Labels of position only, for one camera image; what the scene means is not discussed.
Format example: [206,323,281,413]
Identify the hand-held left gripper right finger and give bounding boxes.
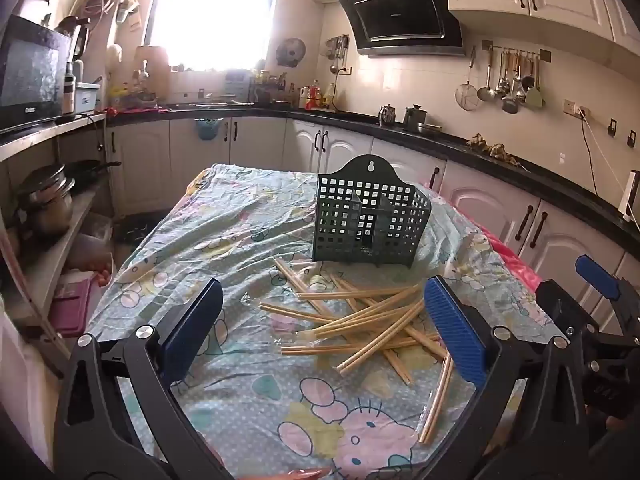
[422,275,591,480]

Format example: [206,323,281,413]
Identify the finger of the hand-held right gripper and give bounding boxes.
[536,279,626,356]
[576,255,640,331]

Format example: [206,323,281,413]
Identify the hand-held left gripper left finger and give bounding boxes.
[52,277,224,480]

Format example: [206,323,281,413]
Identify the bunch of wooden chopsticks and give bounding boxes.
[260,258,454,444]

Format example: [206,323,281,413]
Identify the dark green plastic utensil basket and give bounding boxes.
[312,155,432,269]

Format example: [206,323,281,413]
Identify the person's left hand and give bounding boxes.
[210,460,332,480]

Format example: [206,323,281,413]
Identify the cartoon printed tablecloth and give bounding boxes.
[85,162,551,480]

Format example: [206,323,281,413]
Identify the dark shoes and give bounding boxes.
[115,215,161,246]

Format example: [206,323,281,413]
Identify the pink plastic box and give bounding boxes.
[50,277,96,336]

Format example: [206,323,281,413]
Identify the ginger roots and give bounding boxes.
[467,132,521,166]

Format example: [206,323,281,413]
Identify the white base cabinets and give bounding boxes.
[106,115,640,341]

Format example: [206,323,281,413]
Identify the green spatula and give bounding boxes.
[525,55,546,110]

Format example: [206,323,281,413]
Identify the black kitchen countertop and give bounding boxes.
[106,102,640,241]

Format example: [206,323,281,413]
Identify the bunch of hanging spoons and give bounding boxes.
[495,50,528,115]

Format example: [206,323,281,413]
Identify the black frying pan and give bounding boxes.
[65,159,122,186]

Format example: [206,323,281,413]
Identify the stacked steel pots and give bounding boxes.
[17,162,76,236]

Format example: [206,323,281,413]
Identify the blue hanging bin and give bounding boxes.
[194,117,223,141]

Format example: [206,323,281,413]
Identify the steel ladle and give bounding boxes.
[476,52,496,102]

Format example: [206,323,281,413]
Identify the dark lidded pot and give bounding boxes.
[402,105,428,131]

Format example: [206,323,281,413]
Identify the metal storage shelf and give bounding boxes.
[0,110,113,371]

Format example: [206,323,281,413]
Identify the grey-blue plastic bin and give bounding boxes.
[75,82,103,115]

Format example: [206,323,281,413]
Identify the group of condiment bottles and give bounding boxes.
[299,80,337,111]

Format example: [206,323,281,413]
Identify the wooden cutting board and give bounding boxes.
[135,46,171,96]

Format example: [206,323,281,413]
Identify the black microwave oven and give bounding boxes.
[0,14,73,131]

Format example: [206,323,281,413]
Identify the kitchen window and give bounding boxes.
[142,0,283,73]

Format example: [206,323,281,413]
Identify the black range hood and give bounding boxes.
[334,0,467,57]

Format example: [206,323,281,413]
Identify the black power cable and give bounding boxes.
[580,117,601,196]

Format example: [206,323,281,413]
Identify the wire skimmer strainer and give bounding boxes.
[454,46,483,111]

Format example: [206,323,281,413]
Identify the small round wall fan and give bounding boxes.
[276,37,307,67]

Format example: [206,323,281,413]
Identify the coiled hose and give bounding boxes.
[75,0,118,18]

